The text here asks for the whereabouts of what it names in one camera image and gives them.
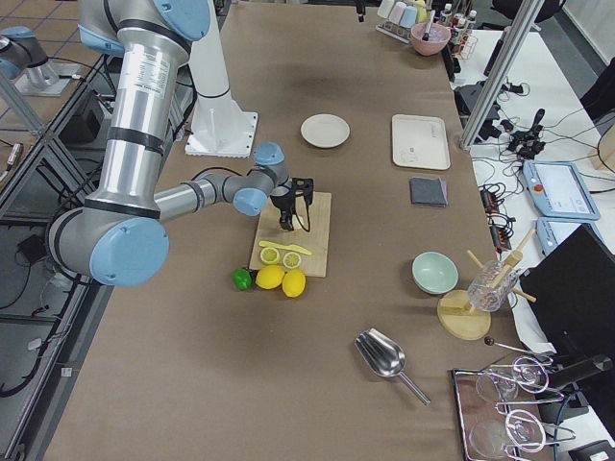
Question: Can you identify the steel muddler black tip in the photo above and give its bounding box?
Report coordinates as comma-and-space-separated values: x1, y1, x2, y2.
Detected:
422, 10, 436, 41

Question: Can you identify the wooden cup tree stand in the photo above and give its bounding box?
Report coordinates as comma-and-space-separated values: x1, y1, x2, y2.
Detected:
437, 229, 536, 340

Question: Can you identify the yellow lemon near lime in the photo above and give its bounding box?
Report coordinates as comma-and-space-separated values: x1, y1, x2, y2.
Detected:
256, 265, 286, 290

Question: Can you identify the black framed wooden tray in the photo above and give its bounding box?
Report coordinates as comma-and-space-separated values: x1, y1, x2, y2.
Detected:
451, 369, 576, 460

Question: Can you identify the upper teach pendant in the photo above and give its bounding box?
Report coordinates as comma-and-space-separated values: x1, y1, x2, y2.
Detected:
522, 160, 601, 221

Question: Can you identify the pink bowl with ice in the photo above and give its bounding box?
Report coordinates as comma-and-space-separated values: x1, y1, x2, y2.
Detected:
410, 23, 451, 56

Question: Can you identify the lemon half lower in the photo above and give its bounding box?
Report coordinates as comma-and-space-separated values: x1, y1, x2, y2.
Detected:
282, 251, 303, 270

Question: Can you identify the copper wire bottle rack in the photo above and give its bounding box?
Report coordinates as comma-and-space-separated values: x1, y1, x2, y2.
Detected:
438, 1, 478, 61

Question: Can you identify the textured clear glass cup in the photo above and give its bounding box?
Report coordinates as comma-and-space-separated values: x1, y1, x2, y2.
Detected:
468, 260, 519, 312

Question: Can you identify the lower teach pendant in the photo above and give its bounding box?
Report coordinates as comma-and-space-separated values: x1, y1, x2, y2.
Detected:
535, 217, 601, 256

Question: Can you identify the wine glass near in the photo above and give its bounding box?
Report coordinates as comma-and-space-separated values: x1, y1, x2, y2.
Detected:
469, 409, 547, 460

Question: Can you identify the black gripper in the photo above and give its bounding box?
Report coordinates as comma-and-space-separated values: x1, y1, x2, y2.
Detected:
270, 178, 313, 231

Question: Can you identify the wooden cutting board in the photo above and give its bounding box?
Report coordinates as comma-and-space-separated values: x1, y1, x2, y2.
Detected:
248, 192, 332, 278

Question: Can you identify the teach pendant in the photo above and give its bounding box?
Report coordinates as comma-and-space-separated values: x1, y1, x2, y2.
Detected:
522, 160, 601, 221
535, 217, 601, 256

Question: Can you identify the yellow lemon outer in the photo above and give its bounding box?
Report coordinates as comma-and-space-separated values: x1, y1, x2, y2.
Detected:
282, 269, 307, 298

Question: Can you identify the grey folded cloth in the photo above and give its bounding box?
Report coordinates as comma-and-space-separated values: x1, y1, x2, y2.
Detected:
409, 177, 448, 207

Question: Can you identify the wine glass far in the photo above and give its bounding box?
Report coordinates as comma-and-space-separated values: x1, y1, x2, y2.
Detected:
476, 355, 549, 403

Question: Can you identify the mint green bowl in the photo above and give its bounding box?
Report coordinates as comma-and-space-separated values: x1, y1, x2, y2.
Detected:
411, 252, 458, 295

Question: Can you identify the lemon half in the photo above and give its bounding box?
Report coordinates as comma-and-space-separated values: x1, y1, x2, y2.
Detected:
259, 246, 282, 265
282, 251, 303, 270

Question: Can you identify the lemon half upper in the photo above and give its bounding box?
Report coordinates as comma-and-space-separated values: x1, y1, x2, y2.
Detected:
259, 246, 282, 265

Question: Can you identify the cream round plate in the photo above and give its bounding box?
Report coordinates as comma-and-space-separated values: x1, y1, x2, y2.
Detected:
300, 113, 351, 149

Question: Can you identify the white cup rack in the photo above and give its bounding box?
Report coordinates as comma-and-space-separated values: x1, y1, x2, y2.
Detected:
376, 0, 433, 43

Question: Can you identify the steel ice scoop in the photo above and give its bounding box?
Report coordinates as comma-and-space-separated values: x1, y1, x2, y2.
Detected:
355, 328, 431, 406

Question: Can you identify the green lime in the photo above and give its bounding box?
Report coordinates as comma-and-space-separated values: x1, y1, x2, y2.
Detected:
232, 268, 253, 291

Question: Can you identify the yellow plastic knife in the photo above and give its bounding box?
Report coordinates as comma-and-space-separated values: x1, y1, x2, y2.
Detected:
258, 240, 312, 255

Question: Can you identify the cream rabbit tray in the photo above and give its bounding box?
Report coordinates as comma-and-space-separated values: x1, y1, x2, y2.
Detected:
391, 114, 451, 171

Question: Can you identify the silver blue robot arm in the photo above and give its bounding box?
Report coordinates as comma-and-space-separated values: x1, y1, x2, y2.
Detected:
47, 1, 297, 287

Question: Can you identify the wine glass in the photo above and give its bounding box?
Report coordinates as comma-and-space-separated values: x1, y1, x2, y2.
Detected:
476, 355, 549, 403
469, 409, 547, 460

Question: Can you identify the black laptop monitor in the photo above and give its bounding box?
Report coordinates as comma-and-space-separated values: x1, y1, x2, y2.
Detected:
521, 225, 614, 357

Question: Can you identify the aluminium frame post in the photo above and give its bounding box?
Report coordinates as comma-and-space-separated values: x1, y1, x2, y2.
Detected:
459, 0, 544, 151

